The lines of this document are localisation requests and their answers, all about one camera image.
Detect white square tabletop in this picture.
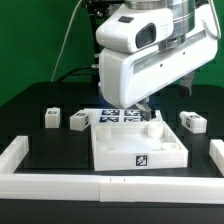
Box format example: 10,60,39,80
91,121,188,171

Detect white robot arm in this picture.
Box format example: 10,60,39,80
96,0,221,120

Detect black cable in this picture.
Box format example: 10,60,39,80
59,65,101,83

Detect white cable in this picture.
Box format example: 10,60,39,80
49,0,83,83

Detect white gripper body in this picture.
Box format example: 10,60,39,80
96,9,218,108

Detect white U-shaped fence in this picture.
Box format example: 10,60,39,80
0,136,224,205

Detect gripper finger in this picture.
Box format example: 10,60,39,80
136,100,152,121
179,73,194,97

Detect white marker sheet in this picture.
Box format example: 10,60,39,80
85,108,142,123

